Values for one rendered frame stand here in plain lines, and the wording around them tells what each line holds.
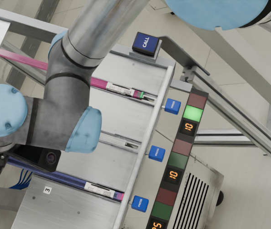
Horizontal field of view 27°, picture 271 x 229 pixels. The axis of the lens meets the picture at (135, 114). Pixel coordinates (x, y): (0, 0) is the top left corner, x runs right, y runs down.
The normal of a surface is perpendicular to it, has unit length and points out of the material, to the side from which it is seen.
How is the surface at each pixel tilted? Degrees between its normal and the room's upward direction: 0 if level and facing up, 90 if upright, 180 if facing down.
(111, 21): 86
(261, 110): 0
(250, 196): 0
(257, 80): 90
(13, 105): 58
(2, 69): 90
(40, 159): 85
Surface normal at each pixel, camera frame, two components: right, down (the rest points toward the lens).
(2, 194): -0.65, -0.47
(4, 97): 0.25, -0.27
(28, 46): 0.69, -0.03
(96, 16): -0.62, 0.36
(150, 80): 0.00, -0.36
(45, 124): 0.22, 0.00
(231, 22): -0.12, 0.75
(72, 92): 0.36, -0.56
